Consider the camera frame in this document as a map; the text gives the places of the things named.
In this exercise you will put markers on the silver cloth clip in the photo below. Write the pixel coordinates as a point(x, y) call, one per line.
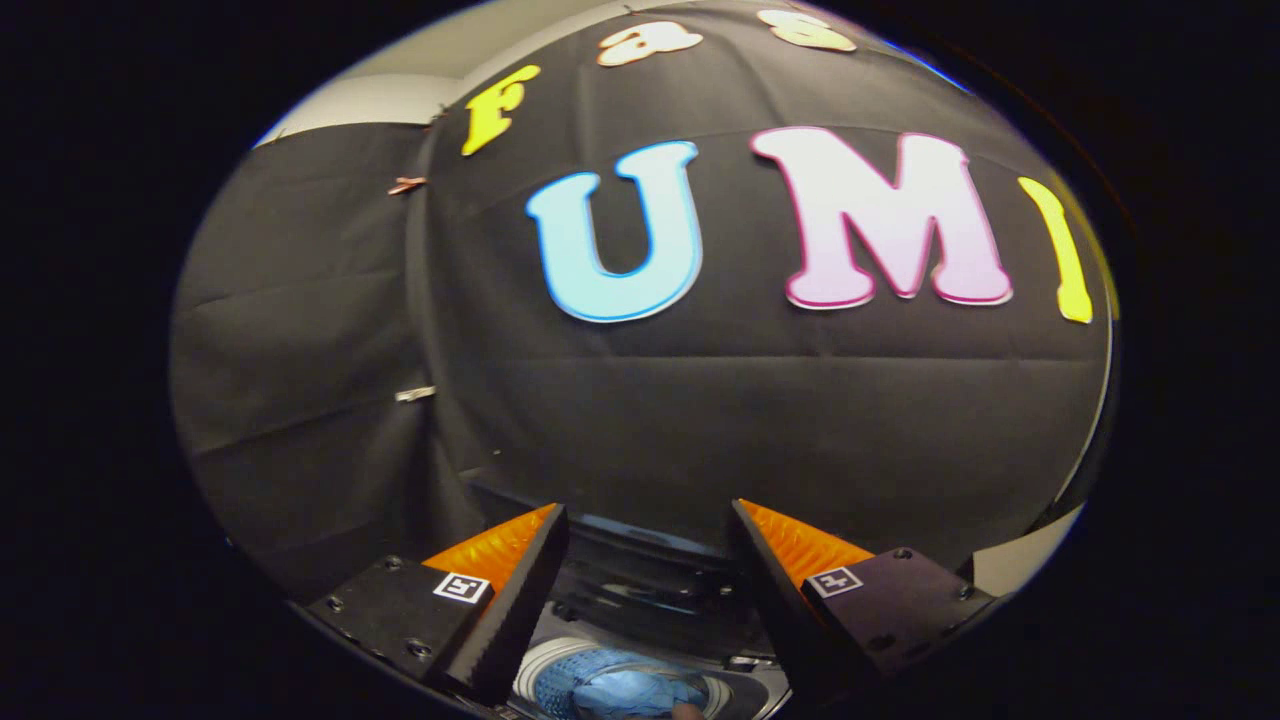
point(415, 393)

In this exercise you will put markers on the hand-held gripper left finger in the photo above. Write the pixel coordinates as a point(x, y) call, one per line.
point(520, 610)

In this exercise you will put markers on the light blue shirt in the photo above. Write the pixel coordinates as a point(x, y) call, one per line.
point(620, 690)

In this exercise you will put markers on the copper cloth clip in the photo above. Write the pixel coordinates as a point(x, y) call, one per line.
point(407, 184)

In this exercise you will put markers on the black backdrop cloth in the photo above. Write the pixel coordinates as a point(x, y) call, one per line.
point(700, 420)

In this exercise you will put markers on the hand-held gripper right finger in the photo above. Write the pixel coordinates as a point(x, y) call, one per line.
point(775, 600)

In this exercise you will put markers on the washing machine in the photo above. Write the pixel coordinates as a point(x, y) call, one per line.
point(745, 690)

